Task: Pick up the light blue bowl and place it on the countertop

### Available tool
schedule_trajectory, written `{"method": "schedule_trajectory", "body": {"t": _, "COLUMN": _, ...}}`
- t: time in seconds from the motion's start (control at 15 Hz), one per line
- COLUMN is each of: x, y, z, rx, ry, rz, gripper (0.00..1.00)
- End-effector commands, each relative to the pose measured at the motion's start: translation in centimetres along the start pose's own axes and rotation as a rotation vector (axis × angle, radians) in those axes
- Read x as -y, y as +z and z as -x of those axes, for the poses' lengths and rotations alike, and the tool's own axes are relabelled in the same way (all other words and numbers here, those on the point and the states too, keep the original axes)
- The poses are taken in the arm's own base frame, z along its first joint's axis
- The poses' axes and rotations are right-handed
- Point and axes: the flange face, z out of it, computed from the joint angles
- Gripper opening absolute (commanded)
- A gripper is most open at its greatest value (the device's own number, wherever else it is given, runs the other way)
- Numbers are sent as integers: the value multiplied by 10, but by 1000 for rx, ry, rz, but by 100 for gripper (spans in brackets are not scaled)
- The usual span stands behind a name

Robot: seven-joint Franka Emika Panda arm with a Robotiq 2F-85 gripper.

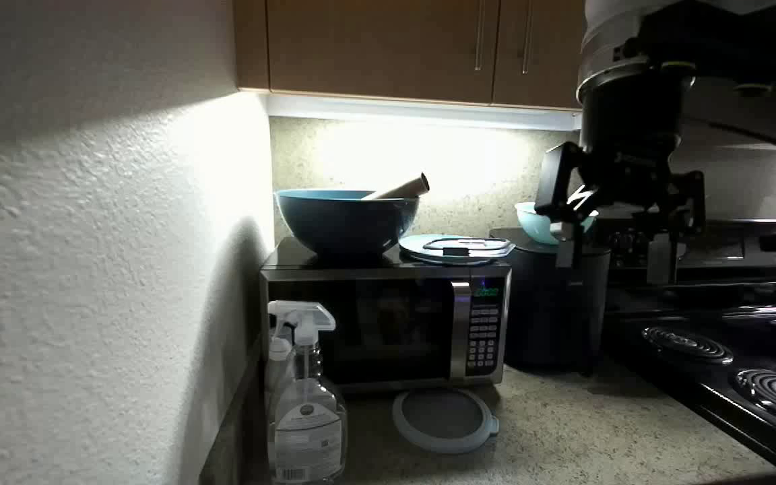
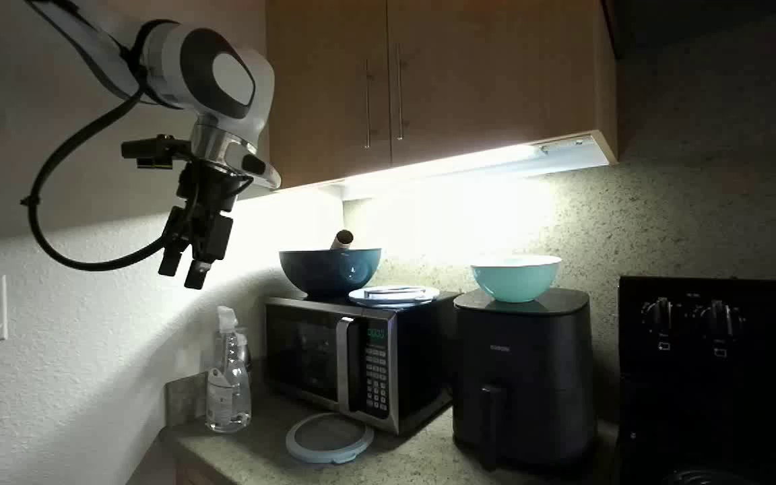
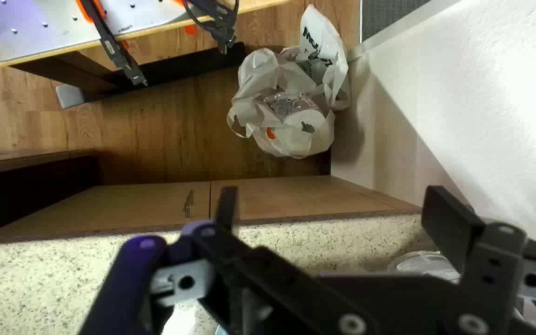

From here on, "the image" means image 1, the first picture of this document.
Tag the round plate with lid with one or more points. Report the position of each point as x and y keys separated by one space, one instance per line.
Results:
x=454 y=250

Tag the black air fryer appliance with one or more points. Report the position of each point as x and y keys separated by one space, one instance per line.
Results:
x=557 y=317

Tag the light blue bowl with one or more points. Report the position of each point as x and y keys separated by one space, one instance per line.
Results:
x=539 y=228

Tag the large dark blue bowl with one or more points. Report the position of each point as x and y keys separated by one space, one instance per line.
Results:
x=346 y=223

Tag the wooden pestle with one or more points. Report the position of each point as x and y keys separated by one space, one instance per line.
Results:
x=411 y=187

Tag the under-cabinet light strip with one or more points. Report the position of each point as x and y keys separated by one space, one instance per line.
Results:
x=438 y=113

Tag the round grey lid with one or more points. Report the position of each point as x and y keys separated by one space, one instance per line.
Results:
x=443 y=421

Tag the black microwave oven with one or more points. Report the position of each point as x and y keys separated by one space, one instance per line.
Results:
x=400 y=323

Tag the black electric stove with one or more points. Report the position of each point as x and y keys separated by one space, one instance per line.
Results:
x=707 y=339

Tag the wooden upper cabinets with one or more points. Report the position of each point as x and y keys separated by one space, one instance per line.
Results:
x=508 y=52

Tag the clear spray bottle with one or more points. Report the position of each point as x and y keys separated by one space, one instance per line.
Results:
x=307 y=433

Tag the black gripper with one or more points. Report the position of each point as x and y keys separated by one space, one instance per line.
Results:
x=574 y=181

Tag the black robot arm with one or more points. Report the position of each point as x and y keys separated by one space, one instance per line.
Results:
x=639 y=57

